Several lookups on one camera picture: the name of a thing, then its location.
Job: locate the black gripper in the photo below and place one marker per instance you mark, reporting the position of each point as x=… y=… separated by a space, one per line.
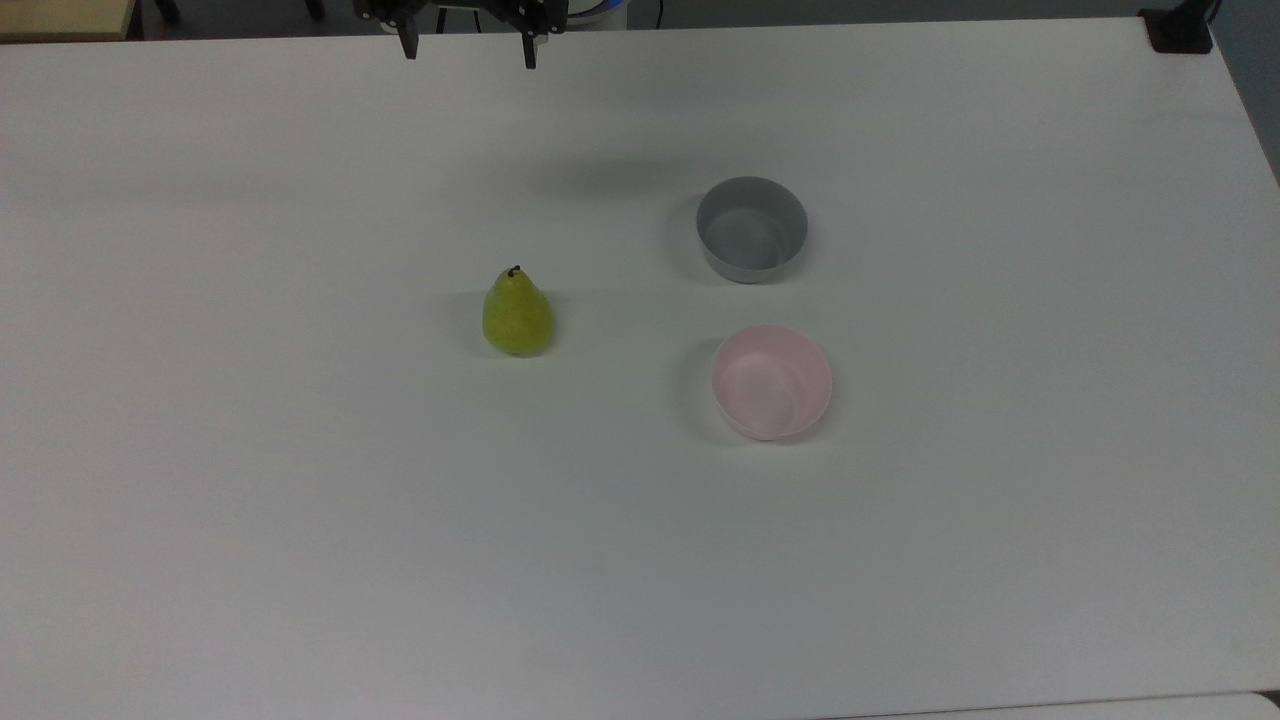
x=540 y=12

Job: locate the green pear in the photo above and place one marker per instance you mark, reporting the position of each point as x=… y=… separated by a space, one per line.
x=516 y=315

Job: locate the grey plastic bowl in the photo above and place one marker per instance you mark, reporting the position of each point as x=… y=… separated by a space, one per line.
x=752 y=232

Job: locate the pink plastic bowl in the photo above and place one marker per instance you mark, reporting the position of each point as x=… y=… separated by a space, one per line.
x=771 y=382

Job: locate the dark furniture leg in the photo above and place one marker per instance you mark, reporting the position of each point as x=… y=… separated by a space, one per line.
x=315 y=8
x=166 y=9

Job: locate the light wooden table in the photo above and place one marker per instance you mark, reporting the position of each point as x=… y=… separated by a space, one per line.
x=60 y=18

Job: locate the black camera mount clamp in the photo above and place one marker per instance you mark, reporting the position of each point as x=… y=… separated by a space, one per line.
x=1178 y=30

